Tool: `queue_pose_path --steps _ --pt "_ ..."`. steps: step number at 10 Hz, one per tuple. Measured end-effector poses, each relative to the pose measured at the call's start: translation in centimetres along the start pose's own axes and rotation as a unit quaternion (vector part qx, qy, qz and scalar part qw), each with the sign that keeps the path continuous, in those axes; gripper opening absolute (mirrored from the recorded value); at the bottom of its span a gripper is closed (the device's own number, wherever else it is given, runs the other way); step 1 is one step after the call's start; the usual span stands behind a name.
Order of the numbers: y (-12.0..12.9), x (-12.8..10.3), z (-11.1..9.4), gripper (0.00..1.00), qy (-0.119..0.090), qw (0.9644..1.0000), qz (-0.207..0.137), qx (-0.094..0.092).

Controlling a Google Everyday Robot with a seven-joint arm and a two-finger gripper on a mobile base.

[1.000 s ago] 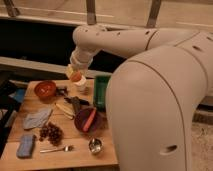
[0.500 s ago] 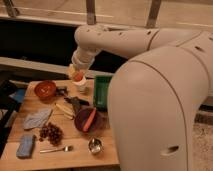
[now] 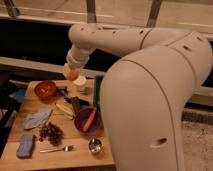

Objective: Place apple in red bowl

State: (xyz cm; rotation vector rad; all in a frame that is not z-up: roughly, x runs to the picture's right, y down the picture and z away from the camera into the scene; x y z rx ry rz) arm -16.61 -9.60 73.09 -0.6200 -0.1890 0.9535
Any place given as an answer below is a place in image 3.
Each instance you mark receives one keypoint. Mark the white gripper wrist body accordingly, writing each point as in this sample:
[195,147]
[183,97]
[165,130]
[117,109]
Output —
[77,58]

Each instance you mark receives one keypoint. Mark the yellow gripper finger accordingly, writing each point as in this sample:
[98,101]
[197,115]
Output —
[66,71]

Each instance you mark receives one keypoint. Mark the orange apple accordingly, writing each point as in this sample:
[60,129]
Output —
[73,74]

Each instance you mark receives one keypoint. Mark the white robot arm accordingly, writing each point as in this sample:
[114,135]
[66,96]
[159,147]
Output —
[143,94]

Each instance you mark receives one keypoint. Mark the red bowl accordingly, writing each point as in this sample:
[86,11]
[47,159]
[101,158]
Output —
[45,89]

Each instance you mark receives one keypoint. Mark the purple bowl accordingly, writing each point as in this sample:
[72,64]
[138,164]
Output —
[82,117]

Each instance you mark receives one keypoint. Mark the white cup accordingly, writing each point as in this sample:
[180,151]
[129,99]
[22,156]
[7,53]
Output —
[80,83]

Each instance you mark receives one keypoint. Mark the small black object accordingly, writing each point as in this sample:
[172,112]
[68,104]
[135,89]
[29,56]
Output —
[62,90]

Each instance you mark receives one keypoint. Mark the green plastic tray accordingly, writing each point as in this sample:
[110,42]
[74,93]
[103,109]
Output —
[96,93]

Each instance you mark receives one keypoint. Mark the dark knife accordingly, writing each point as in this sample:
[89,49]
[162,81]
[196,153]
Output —
[76,103]

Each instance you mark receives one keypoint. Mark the orange carrot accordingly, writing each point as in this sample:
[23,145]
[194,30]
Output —
[89,120]

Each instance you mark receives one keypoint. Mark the wooden cutting board table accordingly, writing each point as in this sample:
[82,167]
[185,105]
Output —
[80,156]

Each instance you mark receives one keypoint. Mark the grey cloth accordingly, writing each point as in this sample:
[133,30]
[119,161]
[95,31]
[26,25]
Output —
[37,119]

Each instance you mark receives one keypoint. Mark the bunch of dark grapes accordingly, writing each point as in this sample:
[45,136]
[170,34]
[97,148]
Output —
[52,133]

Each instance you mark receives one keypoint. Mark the small metal cup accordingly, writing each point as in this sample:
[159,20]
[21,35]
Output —
[95,146]

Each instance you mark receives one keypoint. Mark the blue sponge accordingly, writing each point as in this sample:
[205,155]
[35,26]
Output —
[26,146]

